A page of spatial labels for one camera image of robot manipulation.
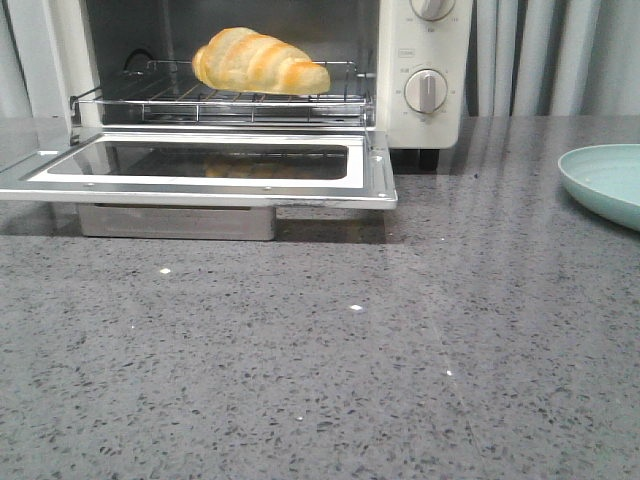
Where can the glass oven door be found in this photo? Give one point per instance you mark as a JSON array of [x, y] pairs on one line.
[[187, 168]]

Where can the golden croissant bread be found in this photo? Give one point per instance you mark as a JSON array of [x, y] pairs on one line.
[[242, 60]]

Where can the lower oven control knob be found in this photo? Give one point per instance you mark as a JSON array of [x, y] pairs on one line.
[[425, 91]]

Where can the oven control knob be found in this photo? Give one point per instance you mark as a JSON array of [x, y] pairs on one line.
[[432, 10], [425, 91]]

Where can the white Toshiba toaster oven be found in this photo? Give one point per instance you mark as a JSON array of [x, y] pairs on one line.
[[66, 48]]

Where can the upper oven control knob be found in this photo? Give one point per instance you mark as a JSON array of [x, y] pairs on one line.
[[432, 10]]

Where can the grey curtain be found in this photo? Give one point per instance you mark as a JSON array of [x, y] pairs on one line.
[[553, 58]]

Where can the light green plate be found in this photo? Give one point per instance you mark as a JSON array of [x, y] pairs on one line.
[[605, 180]]

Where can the metal wire oven rack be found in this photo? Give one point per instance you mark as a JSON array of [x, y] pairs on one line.
[[166, 92]]

